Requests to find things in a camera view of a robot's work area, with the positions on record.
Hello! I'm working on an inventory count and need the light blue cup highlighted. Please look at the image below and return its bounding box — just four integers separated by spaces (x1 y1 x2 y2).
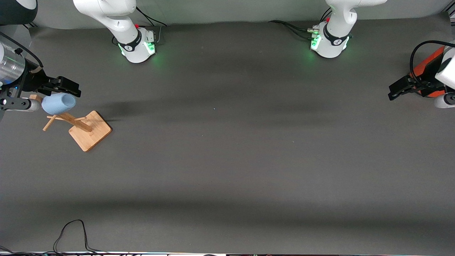
42 93 76 115

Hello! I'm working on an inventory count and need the orange cylindrical can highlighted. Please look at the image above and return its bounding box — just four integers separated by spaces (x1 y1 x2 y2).
409 46 447 98

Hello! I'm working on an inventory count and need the wooden mug tree stand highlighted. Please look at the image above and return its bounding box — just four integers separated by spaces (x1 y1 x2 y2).
29 94 112 152

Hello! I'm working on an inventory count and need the grey table cloth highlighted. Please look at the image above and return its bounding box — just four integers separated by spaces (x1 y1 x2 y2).
0 12 455 254

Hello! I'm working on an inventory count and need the thin black looped cable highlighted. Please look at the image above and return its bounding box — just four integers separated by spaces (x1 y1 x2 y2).
53 219 107 254

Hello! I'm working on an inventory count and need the black left arm base cable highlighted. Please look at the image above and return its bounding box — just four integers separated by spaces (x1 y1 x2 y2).
268 7 333 39

